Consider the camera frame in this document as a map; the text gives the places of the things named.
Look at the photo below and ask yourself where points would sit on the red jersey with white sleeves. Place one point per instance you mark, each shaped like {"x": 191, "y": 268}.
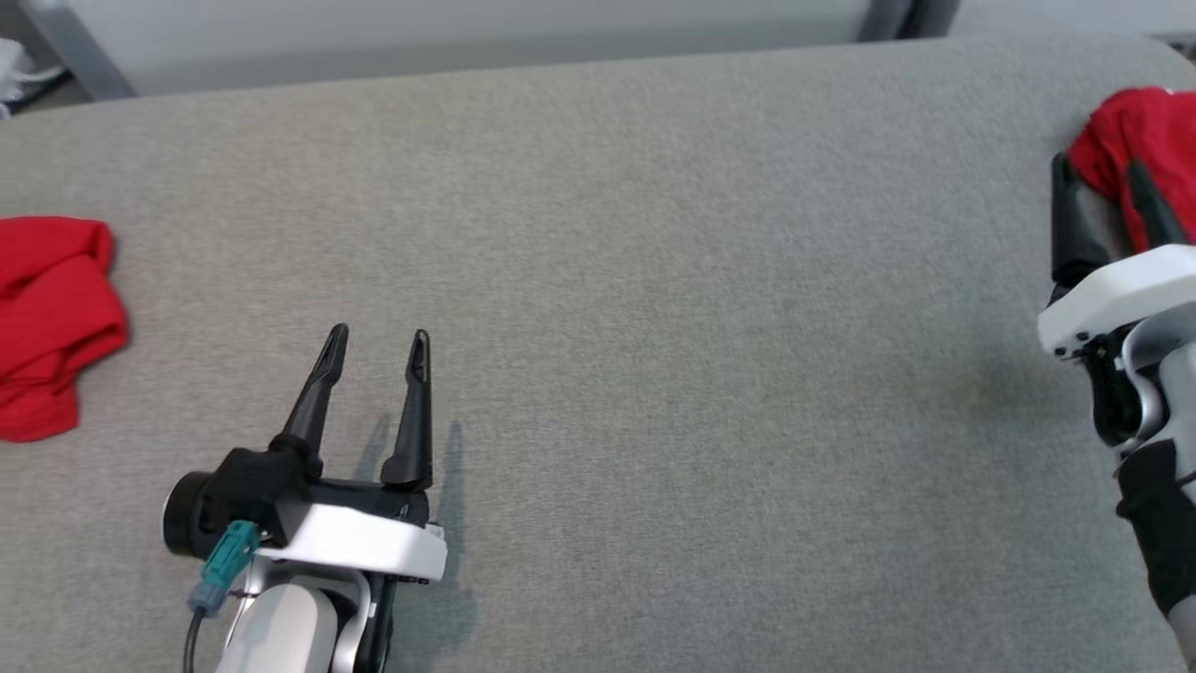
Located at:
{"x": 56, "y": 318}

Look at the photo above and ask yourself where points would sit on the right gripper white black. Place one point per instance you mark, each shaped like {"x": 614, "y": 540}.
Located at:
{"x": 1121, "y": 294}

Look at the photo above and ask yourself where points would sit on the grey partition post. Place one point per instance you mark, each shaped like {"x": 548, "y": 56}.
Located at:
{"x": 883, "y": 19}
{"x": 934, "y": 14}
{"x": 83, "y": 56}

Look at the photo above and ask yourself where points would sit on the white partition panel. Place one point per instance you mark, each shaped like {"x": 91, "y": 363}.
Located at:
{"x": 467, "y": 28}
{"x": 1074, "y": 11}

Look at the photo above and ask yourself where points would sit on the red shorts with white stripe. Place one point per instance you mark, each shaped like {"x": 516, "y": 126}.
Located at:
{"x": 1149, "y": 131}

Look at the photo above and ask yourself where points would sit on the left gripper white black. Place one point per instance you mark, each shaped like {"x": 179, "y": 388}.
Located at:
{"x": 364, "y": 542}

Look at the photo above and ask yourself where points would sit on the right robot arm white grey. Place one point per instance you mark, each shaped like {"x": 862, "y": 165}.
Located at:
{"x": 1168, "y": 523}

